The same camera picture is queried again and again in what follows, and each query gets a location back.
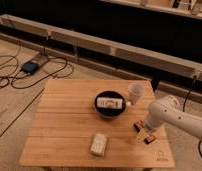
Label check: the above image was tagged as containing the wooden table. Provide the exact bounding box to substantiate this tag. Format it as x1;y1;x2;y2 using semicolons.
20;79;175;168

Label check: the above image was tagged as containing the white sponge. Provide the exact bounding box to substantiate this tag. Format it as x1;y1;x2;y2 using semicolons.
90;133;108;156

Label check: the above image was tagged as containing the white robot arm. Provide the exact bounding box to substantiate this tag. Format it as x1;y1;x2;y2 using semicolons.
137;95;202;141

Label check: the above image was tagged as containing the clear plastic cup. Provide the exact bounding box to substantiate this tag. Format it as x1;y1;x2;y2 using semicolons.
128;83;145;105

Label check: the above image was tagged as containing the black orange eraser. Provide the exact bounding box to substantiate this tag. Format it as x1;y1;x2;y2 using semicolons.
134;120;155;144

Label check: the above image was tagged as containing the black bowl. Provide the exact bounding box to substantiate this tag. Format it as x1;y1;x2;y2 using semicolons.
94;91;126;119

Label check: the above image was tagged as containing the white tube in bowl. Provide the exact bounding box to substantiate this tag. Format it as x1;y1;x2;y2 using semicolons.
97;97;123;109

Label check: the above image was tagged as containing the black cable at right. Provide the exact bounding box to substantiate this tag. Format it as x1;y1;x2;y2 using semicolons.
182;78;202;165

